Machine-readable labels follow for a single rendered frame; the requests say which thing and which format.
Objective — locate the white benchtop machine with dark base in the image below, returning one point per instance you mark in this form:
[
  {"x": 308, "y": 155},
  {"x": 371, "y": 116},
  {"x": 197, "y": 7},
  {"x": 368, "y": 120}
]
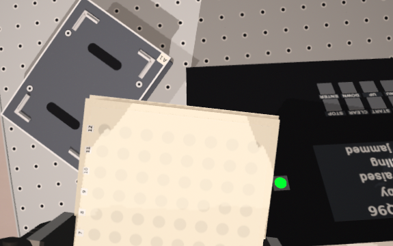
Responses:
[{"x": 333, "y": 174}]

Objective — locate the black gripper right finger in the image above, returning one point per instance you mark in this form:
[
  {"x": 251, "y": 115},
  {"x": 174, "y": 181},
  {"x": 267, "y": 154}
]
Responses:
[{"x": 270, "y": 241}]

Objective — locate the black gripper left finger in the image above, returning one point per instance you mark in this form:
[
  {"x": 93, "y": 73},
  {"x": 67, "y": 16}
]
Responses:
[{"x": 58, "y": 232}]

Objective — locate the grey perforated base plate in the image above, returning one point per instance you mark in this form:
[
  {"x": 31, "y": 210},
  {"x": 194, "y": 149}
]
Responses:
[{"x": 193, "y": 33}]

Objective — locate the dark grey rectangular frame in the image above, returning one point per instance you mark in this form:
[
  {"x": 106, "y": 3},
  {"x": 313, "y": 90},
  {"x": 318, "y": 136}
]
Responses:
[{"x": 92, "y": 53}]

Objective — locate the cream pcr plate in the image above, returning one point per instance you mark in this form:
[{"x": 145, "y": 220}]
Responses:
[{"x": 159, "y": 174}]

